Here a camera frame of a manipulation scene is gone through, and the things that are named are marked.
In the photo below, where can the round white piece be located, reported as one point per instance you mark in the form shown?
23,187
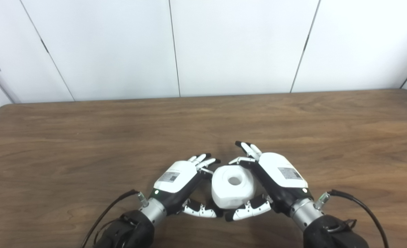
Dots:
232,186

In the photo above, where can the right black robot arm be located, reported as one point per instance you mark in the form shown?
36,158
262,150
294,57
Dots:
330,229

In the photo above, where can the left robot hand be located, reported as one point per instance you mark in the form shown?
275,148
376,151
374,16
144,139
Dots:
177,181

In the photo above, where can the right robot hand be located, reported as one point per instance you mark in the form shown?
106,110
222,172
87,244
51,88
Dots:
286,175

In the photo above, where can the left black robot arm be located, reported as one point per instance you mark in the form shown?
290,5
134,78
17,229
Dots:
131,229

